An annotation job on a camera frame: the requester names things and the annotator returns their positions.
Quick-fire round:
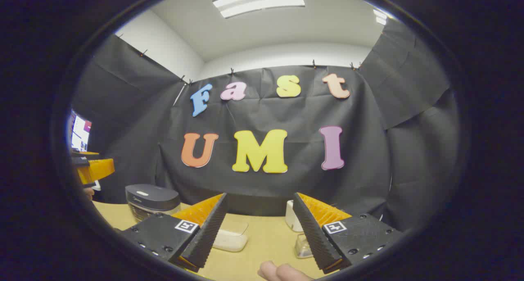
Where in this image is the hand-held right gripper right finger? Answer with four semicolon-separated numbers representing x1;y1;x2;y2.
293;192;404;274

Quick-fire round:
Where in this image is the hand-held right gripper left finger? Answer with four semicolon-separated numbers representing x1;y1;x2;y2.
120;193;228;272

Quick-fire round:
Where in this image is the wire chopstick holder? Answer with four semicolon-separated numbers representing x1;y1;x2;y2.
295;233;314;259

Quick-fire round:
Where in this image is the clear box of white rice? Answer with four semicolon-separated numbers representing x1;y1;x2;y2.
213;220;249;252

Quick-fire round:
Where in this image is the dark grey rice cooker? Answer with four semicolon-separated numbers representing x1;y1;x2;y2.
125;184;181;222

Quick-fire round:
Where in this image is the white toaster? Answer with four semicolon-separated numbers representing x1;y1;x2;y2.
285;200;304;232

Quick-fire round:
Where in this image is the computer monitor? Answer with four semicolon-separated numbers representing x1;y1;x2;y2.
70;111;92;152

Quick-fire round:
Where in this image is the black backdrop cloth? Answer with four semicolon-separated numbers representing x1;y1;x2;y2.
72;19;459;232

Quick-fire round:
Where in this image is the long ceiling light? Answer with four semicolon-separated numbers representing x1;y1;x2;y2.
212;0;306;19

